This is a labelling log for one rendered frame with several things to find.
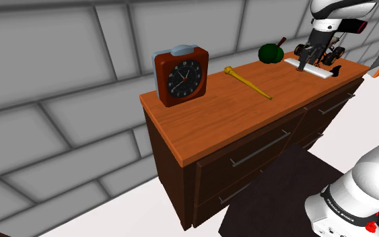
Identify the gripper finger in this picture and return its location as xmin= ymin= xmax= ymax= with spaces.
xmin=298 ymin=46 xmax=313 ymax=71
xmin=312 ymin=48 xmax=324 ymax=67

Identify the black toy car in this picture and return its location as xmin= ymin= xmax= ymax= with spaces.
xmin=294 ymin=35 xmax=347 ymax=67

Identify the dark green round fruit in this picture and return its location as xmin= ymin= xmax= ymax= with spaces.
xmin=258 ymin=36 xmax=287 ymax=65

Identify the yellow pointed stick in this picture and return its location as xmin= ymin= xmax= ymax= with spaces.
xmin=223 ymin=65 xmax=274 ymax=101

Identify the brown wooden chest of drawers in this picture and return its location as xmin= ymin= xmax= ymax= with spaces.
xmin=139 ymin=50 xmax=371 ymax=232

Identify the red square alarm clock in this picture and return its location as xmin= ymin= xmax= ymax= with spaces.
xmin=151 ymin=44 xmax=210 ymax=108

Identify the white flat tool black handle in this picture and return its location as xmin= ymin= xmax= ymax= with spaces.
xmin=283 ymin=57 xmax=343 ymax=79

